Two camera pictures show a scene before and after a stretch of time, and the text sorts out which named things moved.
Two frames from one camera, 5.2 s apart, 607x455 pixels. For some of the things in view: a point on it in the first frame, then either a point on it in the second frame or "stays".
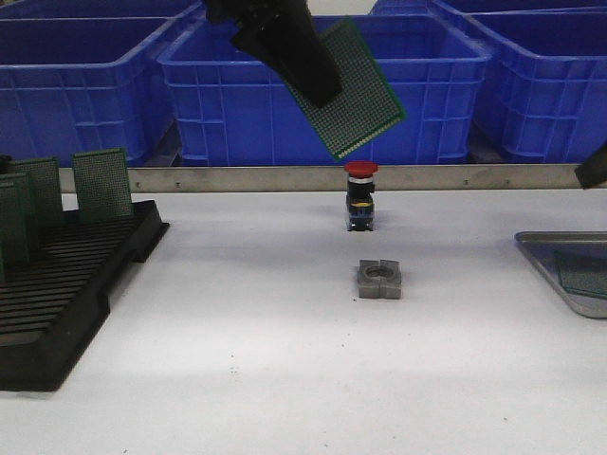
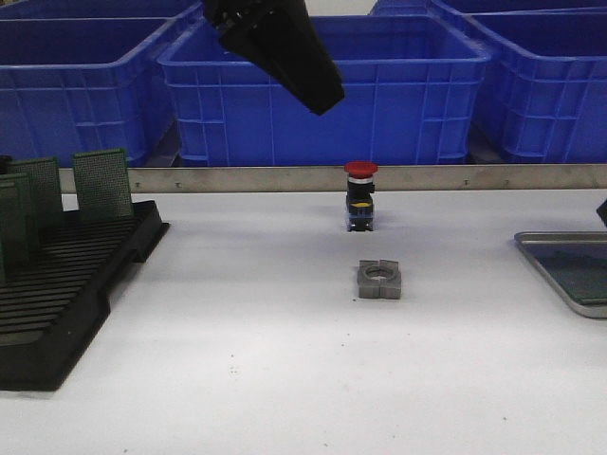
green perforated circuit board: (365, 106) -> (583, 276)
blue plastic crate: (231, 108) stays
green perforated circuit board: (20, 217) stays
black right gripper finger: (593, 172) -> (601, 210)
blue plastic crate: (107, 13) stays
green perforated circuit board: (582, 270) -> (588, 294)
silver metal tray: (542, 246) stays
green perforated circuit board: (101, 183) stays
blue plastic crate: (82, 84) stays
